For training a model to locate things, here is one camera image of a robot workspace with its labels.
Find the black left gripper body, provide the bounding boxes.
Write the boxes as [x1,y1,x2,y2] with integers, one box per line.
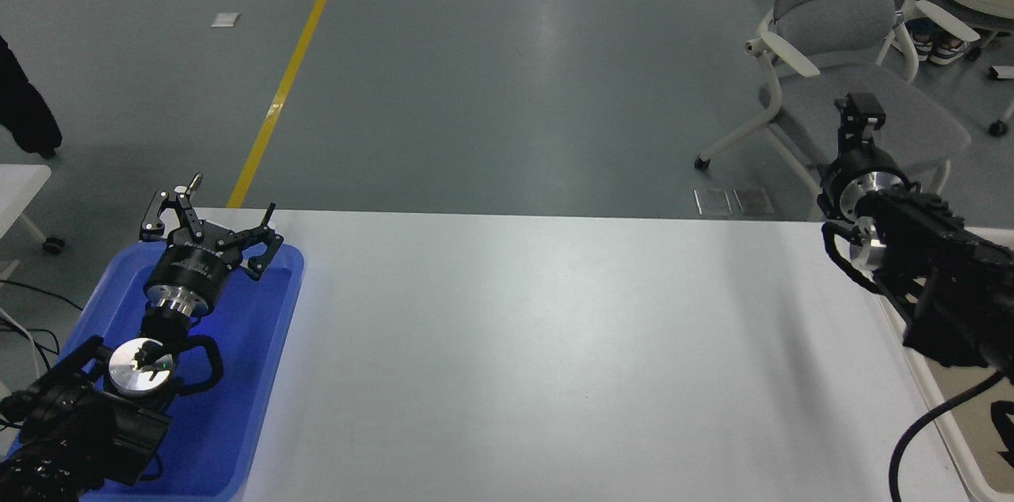
[144,242,239,305]

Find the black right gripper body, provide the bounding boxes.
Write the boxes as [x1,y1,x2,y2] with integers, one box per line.
[818,146,907,219]

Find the clear square floor plate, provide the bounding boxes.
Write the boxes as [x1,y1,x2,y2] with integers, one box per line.
[731,185,775,215]
[693,188,733,216]

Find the blue plastic tray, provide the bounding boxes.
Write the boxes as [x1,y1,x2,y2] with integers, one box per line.
[0,242,305,501]

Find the grey office chair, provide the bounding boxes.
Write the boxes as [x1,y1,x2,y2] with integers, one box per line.
[693,0,974,219]

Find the small white wheeled table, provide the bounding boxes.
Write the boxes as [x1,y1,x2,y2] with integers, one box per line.
[0,165,66,283]

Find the large pale bin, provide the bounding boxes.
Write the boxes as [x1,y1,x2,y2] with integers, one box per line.
[875,226,1014,502]

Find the white frame chair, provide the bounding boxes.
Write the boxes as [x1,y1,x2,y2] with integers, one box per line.
[875,0,1014,138]

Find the black floor cable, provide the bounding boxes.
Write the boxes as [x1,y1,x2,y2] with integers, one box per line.
[0,280,85,378]

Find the white floor cable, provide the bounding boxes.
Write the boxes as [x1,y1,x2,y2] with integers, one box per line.
[0,307,50,367]

